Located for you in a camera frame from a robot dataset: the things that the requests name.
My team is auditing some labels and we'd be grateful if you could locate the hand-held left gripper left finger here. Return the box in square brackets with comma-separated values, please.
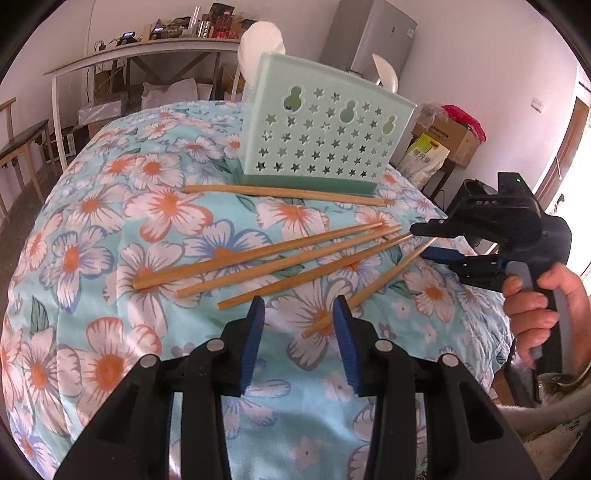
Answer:
[53, 295, 267, 480]

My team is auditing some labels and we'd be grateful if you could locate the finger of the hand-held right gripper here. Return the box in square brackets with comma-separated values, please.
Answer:
[410, 220, 468, 239]
[421, 247, 507, 291]

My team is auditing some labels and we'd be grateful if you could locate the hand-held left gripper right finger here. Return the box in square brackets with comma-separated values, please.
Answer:
[333, 295, 541, 480]

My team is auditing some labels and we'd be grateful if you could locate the wooden chopstick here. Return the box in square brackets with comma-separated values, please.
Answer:
[133, 223, 385, 291]
[184, 185, 387, 206]
[217, 233, 414, 310]
[176, 225, 403, 299]
[301, 237, 438, 340]

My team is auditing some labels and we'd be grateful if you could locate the green star-cut utensil holder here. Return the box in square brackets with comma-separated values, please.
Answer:
[239, 52, 419, 197]

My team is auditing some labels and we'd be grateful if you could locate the person's right forearm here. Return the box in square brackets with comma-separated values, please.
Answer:
[501, 369, 591, 446]

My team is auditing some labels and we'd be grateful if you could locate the person's right hand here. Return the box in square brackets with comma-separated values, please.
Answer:
[502, 263, 591, 366]

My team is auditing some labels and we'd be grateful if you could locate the wooden stool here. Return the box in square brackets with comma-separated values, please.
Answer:
[422, 166, 456, 205]

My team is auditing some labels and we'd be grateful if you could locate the white and yellow rice bag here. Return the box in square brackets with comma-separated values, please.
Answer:
[398, 133, 451, 188]

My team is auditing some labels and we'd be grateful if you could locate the brown cardboard box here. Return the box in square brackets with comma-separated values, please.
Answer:
[413, 113, 482, 168]

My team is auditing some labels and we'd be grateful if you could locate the red cloth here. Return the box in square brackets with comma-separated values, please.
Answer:
[441, 105, 487, 142]

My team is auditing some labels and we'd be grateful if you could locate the floral blue blanket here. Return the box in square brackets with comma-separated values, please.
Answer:
[0, 99, 515, 480]

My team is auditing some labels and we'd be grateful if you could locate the grey refrigerator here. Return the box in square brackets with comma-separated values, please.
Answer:
[320, 0, 418, 80]

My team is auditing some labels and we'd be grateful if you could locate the grey flat box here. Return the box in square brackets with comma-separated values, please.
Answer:
[78, 92, 131, 128]

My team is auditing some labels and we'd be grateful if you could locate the dark red box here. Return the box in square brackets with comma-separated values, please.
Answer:
[209, 4, 237, 38]

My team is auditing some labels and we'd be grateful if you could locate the wooden chair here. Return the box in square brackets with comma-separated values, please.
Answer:
[0, 97, 51, 219]

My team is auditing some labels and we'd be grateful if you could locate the white long table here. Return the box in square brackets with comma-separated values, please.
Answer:
[44, 37, 254, 162]

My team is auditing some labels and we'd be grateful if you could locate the wooden door frame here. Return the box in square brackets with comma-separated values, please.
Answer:
[531, 80, 591, 278]

